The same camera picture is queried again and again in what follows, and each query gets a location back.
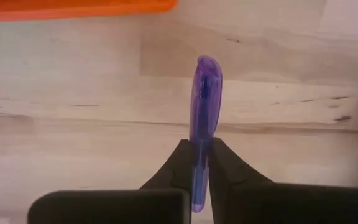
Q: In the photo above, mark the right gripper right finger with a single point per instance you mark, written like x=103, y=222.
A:
x=228, y=180

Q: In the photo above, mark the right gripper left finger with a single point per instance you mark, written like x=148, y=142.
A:
x=176, y=174

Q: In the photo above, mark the orange plastic basket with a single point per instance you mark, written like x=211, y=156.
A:
x=73, y=7

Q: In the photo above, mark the purple translucent highlighter marker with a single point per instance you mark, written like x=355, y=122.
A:
x=205, y=102

